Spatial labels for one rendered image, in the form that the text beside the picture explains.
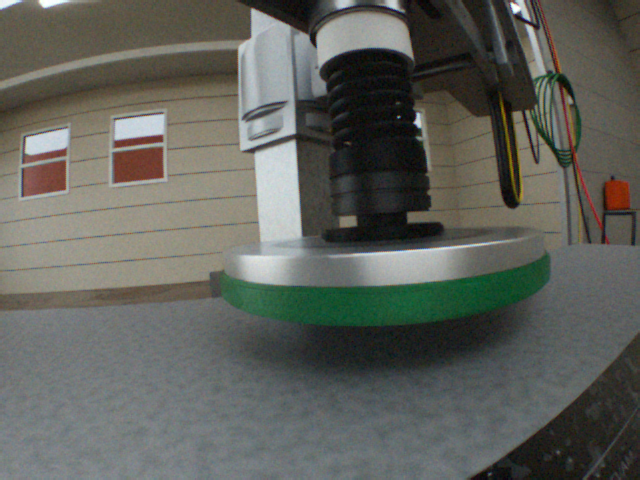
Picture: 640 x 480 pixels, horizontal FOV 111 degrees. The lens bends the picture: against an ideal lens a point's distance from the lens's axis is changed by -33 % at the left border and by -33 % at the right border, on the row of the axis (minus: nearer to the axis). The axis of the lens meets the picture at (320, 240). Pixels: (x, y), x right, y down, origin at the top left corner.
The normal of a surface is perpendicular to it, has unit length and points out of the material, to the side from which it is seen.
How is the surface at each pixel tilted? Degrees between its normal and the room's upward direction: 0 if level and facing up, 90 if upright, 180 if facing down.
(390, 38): 90
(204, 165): 90
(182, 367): 0
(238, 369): 0
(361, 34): 90
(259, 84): 90
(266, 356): 0
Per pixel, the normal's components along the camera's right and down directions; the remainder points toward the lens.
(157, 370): -0.07, -1.00
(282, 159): -0.63, 0.09
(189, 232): 0.25, 0.04
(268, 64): -0.29, 0.07
